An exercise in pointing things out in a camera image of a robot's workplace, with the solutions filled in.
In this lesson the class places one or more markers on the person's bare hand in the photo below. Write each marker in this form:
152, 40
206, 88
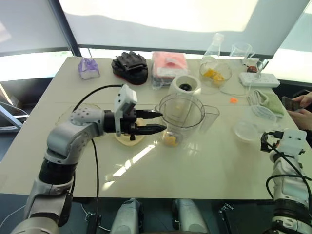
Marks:
302, 120
306, 100

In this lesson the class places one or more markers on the light wooden coaster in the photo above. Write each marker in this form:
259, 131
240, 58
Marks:
125, 141

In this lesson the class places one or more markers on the round glass bowl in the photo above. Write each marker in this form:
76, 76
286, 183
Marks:
215, 70

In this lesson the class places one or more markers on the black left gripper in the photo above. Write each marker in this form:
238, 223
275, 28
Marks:
128, 120

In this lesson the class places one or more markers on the pink cloths plastic packet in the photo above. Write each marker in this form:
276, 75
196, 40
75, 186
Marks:
169, 67

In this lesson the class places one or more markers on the glass beaker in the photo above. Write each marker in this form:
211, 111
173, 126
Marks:
241, 52

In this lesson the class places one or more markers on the dark smartphone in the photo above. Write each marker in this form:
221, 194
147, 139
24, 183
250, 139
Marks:
291, 103

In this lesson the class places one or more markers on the clear plastic container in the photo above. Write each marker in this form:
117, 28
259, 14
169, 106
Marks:
264, 117

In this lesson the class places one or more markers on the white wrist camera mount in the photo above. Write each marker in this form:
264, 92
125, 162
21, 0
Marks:
125, 96
292, 141

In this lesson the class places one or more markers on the grey metal frame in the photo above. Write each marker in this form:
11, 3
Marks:
12, 114

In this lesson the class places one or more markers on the green and white towel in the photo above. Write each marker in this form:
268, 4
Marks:
268, 102

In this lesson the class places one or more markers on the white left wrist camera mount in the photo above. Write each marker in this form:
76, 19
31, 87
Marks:
125, 96

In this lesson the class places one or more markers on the glass conical flask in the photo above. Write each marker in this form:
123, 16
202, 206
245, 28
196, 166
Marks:
214, 47

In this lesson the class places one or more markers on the small orange fruit scrap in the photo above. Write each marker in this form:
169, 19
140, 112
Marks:
233, 100

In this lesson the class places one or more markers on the black gloves bundle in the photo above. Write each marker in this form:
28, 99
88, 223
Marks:
130, 67

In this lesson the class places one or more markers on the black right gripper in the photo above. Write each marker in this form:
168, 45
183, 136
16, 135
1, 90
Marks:
267, 142

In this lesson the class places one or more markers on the grey rounded robot leg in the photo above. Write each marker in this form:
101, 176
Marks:
126, 217
190, 217

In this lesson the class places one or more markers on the dark red small object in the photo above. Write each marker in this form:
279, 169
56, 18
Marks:
251, 69

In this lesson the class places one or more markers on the white power strip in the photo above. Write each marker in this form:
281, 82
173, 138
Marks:
259, 80

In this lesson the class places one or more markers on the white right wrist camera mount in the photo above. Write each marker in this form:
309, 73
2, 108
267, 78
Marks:
292, 141

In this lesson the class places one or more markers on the white blender base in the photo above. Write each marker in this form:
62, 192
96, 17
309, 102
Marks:
186, 84

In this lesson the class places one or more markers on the clear round blender lid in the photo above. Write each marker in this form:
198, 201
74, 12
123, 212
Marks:
245, 131

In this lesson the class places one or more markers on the orange segment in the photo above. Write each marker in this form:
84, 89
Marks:
170, 141

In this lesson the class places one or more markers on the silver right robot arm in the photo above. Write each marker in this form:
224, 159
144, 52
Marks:
287, 185

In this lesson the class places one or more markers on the purple and white pouch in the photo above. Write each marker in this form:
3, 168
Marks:
88, 68

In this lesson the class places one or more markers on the orange segments pile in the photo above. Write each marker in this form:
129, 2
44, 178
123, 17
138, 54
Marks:
214, 75

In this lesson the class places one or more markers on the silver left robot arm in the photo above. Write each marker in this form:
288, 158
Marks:
73, 136

